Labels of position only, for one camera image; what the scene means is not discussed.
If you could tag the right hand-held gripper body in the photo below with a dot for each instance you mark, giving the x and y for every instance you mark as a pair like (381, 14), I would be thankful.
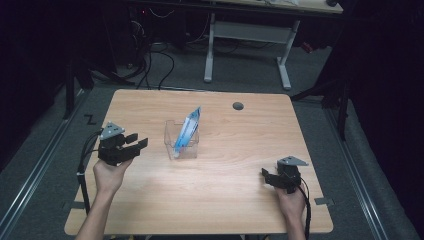
(288, 175)

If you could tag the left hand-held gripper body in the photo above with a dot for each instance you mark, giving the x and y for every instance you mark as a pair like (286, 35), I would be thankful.
(113, 146)

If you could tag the clear plastic box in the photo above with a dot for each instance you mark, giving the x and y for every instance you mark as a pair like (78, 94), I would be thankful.
(181, 146)

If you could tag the blue toothbrush package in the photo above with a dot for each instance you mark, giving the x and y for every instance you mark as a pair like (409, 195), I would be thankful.
(187, 131)

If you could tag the person's right hand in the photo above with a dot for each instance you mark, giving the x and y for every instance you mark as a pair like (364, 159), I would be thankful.
(291, 203)

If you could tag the person's left hand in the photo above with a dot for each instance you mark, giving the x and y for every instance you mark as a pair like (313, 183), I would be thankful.
(110, 176)

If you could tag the grey tape strip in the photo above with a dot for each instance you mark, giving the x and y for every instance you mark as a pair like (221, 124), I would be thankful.
(323, 201)
(76, 205)

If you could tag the black metal stand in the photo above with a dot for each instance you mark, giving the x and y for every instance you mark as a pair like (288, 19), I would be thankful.
(70, 90)
(336, 100)

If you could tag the grey table grommet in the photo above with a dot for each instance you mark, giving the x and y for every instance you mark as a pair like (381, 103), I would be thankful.
(238, 106)

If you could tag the metal floor rail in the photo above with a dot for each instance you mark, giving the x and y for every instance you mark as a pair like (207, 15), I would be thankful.
(36, 173)
(356, 173)

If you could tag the white desk frame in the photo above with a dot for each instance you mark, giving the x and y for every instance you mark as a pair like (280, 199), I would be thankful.
(253, 31)

